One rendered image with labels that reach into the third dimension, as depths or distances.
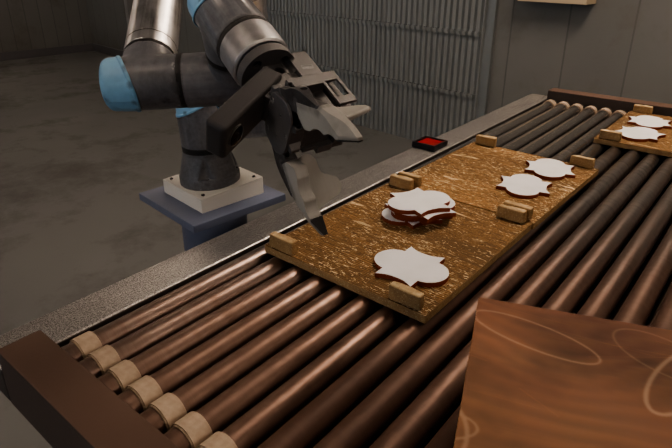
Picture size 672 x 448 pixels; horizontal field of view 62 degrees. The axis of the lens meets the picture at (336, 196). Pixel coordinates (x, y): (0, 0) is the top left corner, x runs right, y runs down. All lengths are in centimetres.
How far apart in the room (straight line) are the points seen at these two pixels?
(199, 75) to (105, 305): 42
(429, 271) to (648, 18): 306
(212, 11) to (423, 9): 388
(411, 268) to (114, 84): 54
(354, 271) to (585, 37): 319
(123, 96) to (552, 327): 61
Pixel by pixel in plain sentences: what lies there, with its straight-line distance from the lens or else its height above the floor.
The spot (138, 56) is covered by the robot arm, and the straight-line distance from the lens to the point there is 82.
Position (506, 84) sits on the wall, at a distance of 425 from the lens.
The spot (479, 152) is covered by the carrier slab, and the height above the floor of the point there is 94.
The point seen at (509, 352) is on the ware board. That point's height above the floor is 104.
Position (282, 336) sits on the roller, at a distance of 86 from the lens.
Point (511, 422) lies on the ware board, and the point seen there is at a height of 104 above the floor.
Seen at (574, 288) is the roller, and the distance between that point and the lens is 103.
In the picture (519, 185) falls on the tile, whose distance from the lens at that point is 135.
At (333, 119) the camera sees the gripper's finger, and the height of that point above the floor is 129.
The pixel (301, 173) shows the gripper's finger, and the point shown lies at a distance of 61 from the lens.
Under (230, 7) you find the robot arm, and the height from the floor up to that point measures 138.
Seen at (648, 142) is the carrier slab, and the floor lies 94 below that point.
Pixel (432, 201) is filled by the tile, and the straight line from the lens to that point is 115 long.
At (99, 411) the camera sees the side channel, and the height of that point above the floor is 95.
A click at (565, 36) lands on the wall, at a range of 403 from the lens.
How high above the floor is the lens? 143
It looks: 23 degrees down
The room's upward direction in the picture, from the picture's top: straight up
